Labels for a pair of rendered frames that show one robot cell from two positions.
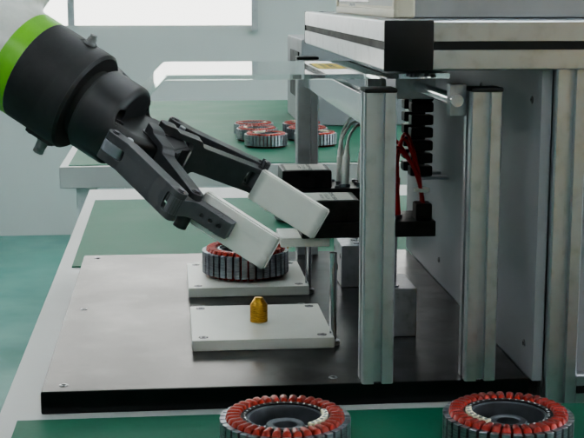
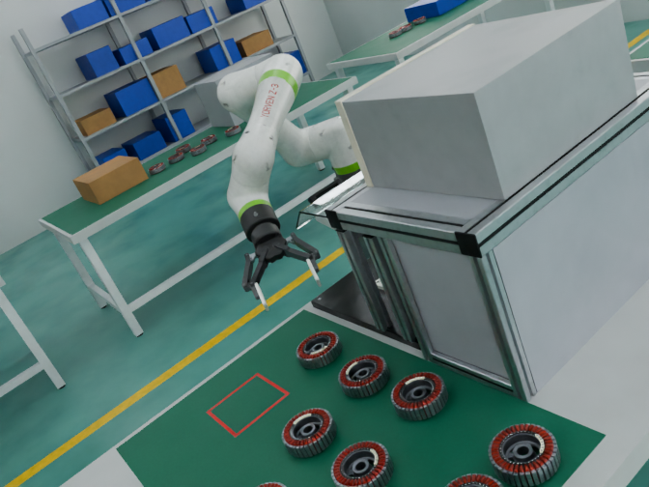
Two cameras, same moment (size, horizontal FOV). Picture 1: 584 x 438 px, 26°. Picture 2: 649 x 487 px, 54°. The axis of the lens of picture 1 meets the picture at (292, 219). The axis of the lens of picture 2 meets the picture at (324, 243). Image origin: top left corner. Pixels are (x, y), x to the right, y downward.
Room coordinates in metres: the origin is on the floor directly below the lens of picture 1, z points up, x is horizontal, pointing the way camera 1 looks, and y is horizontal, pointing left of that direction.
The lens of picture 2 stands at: (0.63, -1.31, 1.61)
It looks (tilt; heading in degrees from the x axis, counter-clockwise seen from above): 23 degrees down; 68
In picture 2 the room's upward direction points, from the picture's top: 23 degrees counter-clockwise
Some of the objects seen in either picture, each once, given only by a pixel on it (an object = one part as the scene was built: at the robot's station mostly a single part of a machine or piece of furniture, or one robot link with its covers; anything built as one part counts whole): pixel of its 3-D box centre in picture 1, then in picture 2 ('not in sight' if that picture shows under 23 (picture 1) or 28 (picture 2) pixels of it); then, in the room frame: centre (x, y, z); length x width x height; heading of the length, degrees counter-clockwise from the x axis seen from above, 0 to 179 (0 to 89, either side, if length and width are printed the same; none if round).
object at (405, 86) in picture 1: (410, 78); not in sight; (1.41, -0.13, 1.05); 0.06 x 0.04 x 0.04; 6
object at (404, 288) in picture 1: (388, 304); not in sight; (1.38, -0.11, 0.80); 0.08 x 0.05 x 0.06; 6
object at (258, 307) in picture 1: (258, 308); not in sight; (1.36, 0.04, 0.80); 0.02 x 0.02 x 0.03
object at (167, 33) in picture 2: not in sight; (164, 34); (2.95, 6.48, 1.40); 0.42 x 0.42 x 0.23; 6
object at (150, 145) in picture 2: not in sight; (144, 145); (2.11, 6.40, 0.38); 0.42 x 0.36 x 0.21; 97
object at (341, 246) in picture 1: (355, 260); not in sight; (1.62, -0.08, 0.80); 0.08 x 0.05 x 0.06; 6
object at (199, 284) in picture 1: (245, 278); not in sight; (1.60, 0.06, 0.78); 0.15 x 0.15 x 0.01; 6
